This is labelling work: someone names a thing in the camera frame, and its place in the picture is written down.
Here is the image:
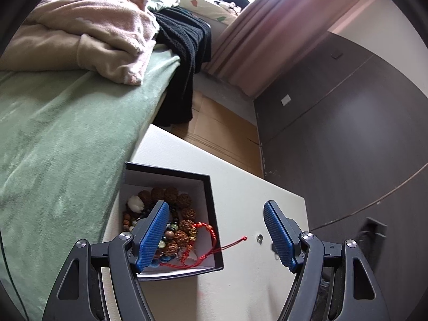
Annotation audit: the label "green bed sheet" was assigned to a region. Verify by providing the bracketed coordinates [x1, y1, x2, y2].
[0, 48, 181, 311]

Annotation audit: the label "black jewelry box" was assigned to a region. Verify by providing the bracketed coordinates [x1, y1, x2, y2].
[119, 161, 224, 281]

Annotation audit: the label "flat cardboard sheets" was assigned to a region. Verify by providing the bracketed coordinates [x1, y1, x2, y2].
[170, 90, 265, 178]

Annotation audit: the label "white floral bedding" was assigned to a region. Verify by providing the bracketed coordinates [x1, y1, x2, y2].
[147, 0, 244, 25]

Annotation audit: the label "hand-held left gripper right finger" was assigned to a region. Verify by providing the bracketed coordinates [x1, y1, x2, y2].
[263, 200, 392, 321]

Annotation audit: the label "blue braided hair tie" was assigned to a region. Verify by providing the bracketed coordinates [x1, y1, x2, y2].
[150, 255, 172, 269]

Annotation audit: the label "green bead bracelet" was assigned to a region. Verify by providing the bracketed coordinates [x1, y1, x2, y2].
[160, 209, 179, 251]

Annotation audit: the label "red string bracelet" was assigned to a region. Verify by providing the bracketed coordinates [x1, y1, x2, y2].
[160, 221, 248, 270]

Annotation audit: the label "large brown bead bracelet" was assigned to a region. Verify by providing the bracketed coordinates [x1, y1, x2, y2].
[139, 187, 198, 251]

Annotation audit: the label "pink curtain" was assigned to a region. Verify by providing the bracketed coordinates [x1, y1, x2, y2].
[204, 0, 382, 97]

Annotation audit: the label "white carved pendant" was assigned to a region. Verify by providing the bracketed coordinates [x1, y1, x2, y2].
[127, 196, 144, 213]

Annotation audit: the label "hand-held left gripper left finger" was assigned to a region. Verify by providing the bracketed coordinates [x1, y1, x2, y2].
[42, 200, 170, 321]

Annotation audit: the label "beige fleece blanket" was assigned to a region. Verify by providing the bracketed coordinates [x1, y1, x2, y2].
[0, 0, 159, 86]

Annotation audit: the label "dark wooden wardrobe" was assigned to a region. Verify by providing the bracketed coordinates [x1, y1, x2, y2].
[254, 30, 428, 321]

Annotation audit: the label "small brown bead bracelet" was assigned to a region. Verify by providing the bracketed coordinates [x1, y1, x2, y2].
[122, 207, 141, 233]

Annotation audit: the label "black knit cloth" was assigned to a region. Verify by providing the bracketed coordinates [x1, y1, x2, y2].
[155, 7, 213, 127]

